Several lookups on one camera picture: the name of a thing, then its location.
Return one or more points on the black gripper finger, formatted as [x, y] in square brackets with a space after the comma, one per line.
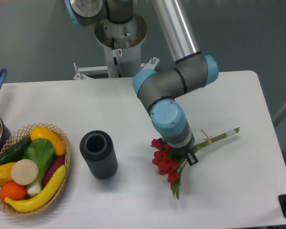
[191, 157]

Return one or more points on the red tulip bouquet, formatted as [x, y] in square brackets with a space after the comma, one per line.
[171, 164]

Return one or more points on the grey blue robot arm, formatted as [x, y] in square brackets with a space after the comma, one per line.
[158, 91]

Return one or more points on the dark grey ribbed vase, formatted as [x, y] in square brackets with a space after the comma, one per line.
[97, 149]

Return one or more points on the purple sweet potato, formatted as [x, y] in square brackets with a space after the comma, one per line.
[55, 165]

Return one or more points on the yellow banana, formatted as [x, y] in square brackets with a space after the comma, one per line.
[43, 197]

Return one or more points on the green bok choy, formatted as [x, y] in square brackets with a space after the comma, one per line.
[41, 151]

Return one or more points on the yellow squash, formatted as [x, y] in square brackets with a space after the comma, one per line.
[43, 132]

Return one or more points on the beige round disc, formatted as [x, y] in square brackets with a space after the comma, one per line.
[24, 172]

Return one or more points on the woven wicker basket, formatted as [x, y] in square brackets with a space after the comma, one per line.
[22, 134]

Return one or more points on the green cucumber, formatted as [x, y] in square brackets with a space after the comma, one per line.
[14, 153]

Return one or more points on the orange fruit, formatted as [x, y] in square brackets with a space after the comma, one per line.
[13, 191]

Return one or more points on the yellow bell pepper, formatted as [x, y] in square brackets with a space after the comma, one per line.
[5, 173]

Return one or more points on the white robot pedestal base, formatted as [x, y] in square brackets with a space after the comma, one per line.
[122, 49]

